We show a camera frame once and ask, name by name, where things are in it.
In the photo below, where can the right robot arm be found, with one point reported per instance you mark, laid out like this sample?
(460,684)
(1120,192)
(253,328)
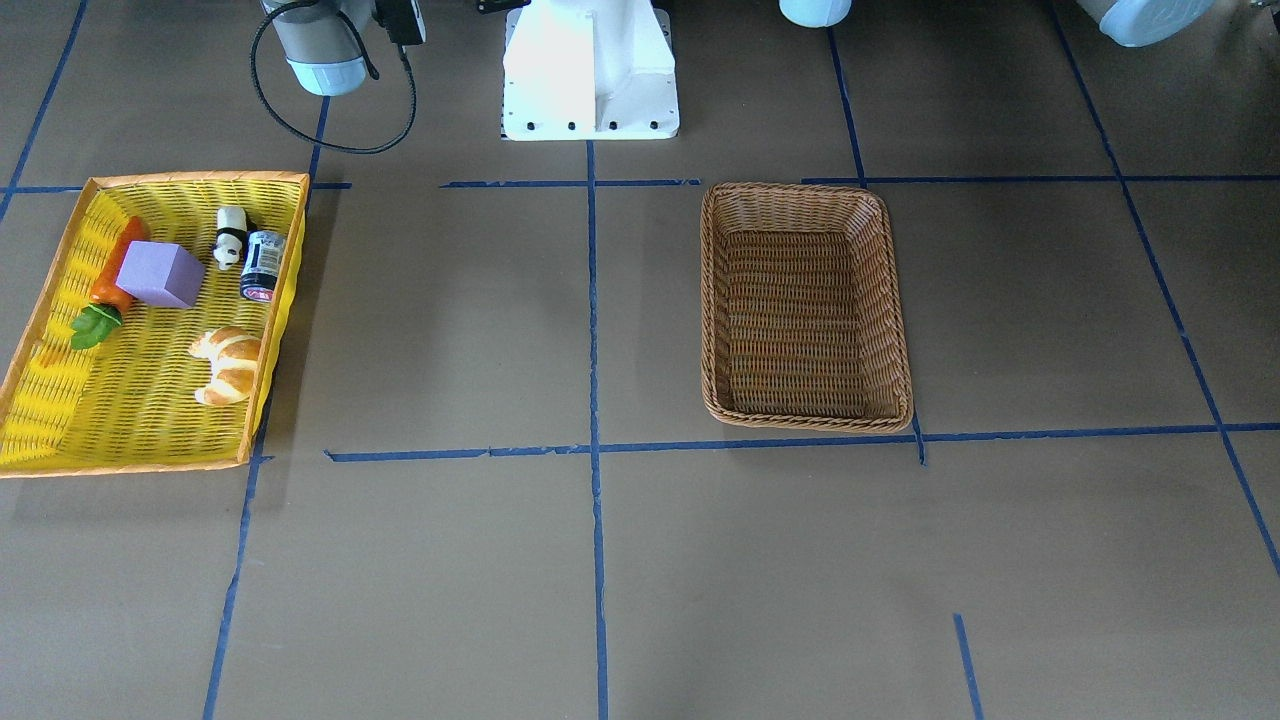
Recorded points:
(320,43)

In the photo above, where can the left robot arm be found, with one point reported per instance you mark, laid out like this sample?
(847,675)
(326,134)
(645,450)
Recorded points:
(1127,23)

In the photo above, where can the brown wicker basket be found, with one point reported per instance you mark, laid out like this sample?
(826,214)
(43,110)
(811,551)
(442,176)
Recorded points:
(801,317)

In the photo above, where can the white mounting column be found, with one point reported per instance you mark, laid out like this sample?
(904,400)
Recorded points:
(589,71)

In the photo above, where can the small dark bottle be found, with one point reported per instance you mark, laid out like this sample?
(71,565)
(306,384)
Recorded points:
(262,265)

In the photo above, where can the toy croissant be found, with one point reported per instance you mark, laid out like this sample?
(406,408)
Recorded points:
(233,356)

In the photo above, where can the toy panda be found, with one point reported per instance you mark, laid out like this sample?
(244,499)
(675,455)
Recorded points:
(232,232)

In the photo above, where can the purple foam block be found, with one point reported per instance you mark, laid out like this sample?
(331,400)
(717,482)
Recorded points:
(161,274)

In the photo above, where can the orange toy carrot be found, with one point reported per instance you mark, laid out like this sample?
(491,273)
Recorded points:
(108,302)

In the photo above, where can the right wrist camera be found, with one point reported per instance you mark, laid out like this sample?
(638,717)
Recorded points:
(402,20)

